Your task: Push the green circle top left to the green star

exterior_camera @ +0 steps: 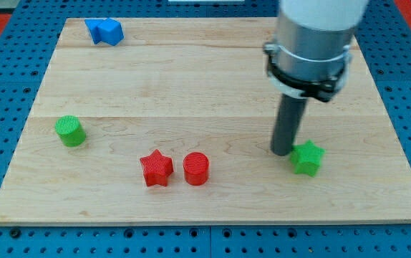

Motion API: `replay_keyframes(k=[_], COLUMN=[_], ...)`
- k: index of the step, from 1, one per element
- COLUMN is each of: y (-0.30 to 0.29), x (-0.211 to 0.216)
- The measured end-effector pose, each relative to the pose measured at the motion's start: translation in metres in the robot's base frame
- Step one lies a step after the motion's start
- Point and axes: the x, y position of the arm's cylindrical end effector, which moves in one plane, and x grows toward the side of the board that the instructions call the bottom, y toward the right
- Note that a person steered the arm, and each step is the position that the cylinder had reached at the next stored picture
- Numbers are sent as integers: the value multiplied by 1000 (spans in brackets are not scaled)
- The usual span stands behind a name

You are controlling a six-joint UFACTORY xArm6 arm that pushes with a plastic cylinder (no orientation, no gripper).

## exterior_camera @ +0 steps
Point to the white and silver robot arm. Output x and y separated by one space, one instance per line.
309 53

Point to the blue triangular block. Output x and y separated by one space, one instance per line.
92 25

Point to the red star block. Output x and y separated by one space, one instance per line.
156 168

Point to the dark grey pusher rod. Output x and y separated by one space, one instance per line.
289 115

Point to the green cylinder block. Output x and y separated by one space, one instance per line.
70 131

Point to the light wooden board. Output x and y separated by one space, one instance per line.
197 85

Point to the red cylinder block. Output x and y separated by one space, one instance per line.
196 168

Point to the green star block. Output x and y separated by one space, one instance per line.
306 158

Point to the blue cube block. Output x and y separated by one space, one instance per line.
110 31

